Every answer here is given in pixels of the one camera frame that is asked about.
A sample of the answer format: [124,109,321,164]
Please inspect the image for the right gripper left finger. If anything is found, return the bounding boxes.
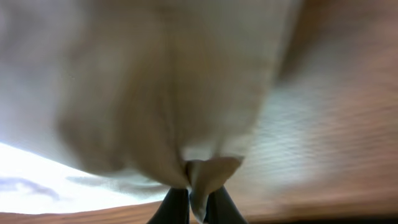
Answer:
[147,189,190,224]

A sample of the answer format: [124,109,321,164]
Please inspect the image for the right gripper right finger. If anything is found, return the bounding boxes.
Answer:
[204,186,248,224]

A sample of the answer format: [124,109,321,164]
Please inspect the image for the beige khaki shorts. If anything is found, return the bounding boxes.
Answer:
[1,0,302,222]

